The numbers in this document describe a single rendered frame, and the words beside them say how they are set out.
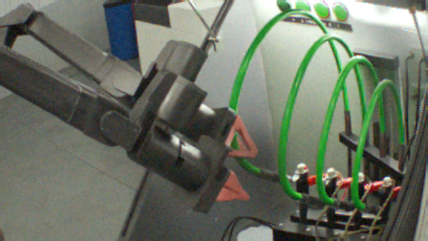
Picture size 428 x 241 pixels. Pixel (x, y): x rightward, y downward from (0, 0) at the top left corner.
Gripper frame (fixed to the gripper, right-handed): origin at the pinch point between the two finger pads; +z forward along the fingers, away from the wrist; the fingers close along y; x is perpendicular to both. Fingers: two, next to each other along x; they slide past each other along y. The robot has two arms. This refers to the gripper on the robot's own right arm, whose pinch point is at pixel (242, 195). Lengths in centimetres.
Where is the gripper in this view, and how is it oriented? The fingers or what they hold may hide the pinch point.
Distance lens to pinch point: 101.5
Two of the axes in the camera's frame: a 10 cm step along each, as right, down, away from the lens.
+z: 7.1, 4.3, 5.6
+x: -5.3, -2.0, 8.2
